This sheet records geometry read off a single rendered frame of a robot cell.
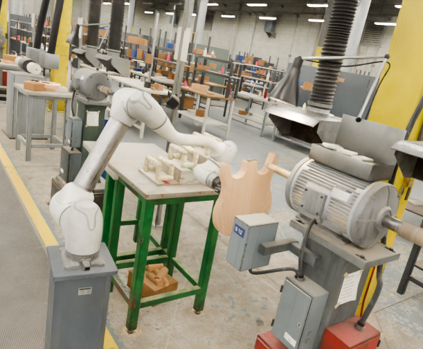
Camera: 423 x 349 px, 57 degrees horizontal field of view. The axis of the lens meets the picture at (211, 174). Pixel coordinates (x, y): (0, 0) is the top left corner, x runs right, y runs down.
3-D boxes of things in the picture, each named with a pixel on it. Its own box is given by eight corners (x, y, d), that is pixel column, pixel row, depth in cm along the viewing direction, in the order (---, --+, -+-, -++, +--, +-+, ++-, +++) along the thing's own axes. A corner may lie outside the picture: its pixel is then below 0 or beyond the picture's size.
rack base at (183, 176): (201, 183, 246) (204, 169, 244) (178, 185, 236) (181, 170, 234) (179, 169, 267) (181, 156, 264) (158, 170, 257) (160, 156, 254)
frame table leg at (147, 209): (136, 333, 242) (156, 199, 217) (128, 335, 239) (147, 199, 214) (132, 327, 247) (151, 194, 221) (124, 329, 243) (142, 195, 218)
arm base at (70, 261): (65, 275, 168) (66, 264, 167) (58, 249, 187) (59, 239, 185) (107, 271, 177) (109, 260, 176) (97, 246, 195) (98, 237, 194)
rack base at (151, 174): (179, 185, 237) (180, 183, 237) (157, 185, 228) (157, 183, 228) (158, 169, 258) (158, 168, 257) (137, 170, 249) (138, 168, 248)
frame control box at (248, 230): (299, 293, 157) (315, 236, 149) (259, 306, 144) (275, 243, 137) (259, 263, 175) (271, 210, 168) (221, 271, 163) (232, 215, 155)
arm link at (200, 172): (201, 181, 212) (217, 163, 214) (185, 171, 224) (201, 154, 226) (210, 192, 219) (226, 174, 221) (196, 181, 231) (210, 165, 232)
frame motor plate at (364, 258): (399, 260, 150) (401, 251, 149) (363, 270, 136) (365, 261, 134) (325, 219, 177) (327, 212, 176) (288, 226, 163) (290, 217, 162)
